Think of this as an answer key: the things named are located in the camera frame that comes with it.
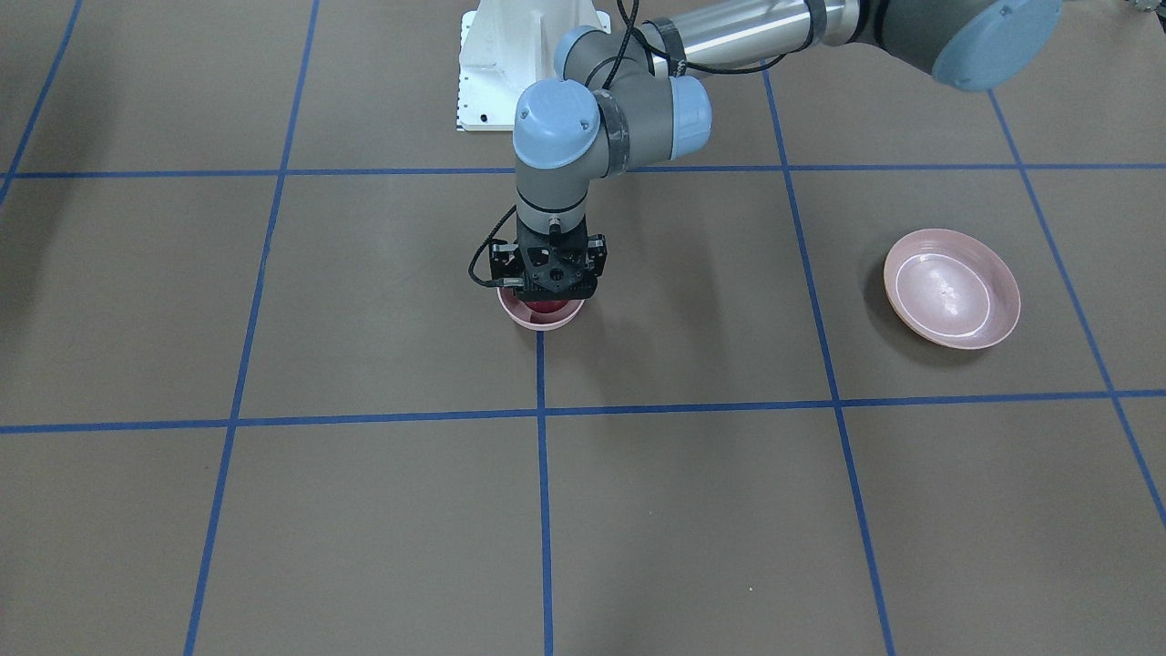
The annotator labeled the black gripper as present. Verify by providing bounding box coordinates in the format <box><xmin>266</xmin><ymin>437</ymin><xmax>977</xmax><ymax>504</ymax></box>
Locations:
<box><xmin>489</xmin><ymin>233</ymin><xmax>607</xmax><ymax>302</ymax></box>

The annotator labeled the red apple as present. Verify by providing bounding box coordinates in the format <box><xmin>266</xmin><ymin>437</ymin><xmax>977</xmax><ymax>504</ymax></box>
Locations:
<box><xmin>524</xmin><ymin>299</ymin><xmax>568</xmax><ymax>313</ymax></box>

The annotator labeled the pink bowl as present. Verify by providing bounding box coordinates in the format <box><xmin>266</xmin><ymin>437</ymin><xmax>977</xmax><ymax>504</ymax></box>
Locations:
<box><xmin>498</xmin><ymin>288</ymin><xmax>586</xmax><ymax>332</ymax></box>

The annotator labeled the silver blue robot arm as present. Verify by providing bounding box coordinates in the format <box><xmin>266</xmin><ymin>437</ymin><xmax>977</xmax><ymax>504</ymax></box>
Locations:
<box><xmin>469</xmin><ymin>1</ymin><xmax>1062</xmax><ymax>302</ymax></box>

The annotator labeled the pink plate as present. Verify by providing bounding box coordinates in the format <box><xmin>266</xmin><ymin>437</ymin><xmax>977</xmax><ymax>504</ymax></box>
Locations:
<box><xmin>883</xmin><ymin>228</ymin><xmax>1023</xmax><ymax>352</ymax></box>

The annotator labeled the white pedestal base plate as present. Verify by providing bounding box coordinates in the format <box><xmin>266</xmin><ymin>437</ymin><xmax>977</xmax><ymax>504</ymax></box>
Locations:
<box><xmin>455</xmin><ymin>1</ymin><xmax>612</xmax><ymax>132</ymax></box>

